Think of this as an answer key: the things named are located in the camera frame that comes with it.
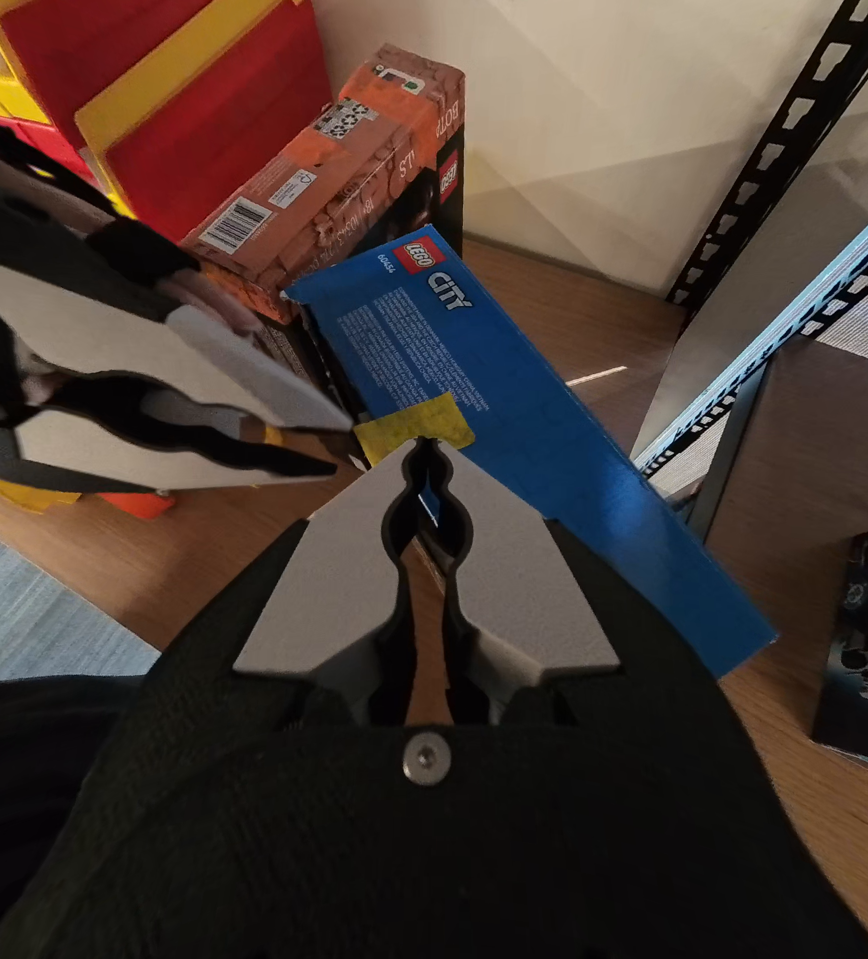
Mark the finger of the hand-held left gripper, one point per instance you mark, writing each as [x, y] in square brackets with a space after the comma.
[104, 322]
[104, 464]

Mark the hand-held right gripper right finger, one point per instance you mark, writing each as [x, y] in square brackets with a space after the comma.
[524, 592]

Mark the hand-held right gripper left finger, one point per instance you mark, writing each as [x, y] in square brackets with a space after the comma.
[329, 584]

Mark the blue toy brick box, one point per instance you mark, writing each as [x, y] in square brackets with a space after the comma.
[554, 449]

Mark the yellow tape strip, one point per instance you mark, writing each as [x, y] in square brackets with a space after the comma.
[419, 419]

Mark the wooden desk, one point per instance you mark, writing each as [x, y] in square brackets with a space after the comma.
[591, 322]

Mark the person's left hand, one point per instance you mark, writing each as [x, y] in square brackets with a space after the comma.
[209, 296]

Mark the blue rug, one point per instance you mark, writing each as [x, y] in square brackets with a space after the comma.
[29, 614]

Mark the red box with yellow border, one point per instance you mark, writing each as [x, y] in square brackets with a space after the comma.
[89, 45]
[217, 112]

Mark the orange brown toy box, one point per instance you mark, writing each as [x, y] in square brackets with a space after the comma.
[344, 172]

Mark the brown wooden board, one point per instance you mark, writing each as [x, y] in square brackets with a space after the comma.
[816, 449]

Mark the dark cloth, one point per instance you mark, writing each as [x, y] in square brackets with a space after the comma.
[7, 787]

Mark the black metal shelf rack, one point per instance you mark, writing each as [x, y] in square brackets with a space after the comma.
[778, 352]

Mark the black metal shelf post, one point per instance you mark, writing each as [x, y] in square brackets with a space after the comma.
[793, 142]

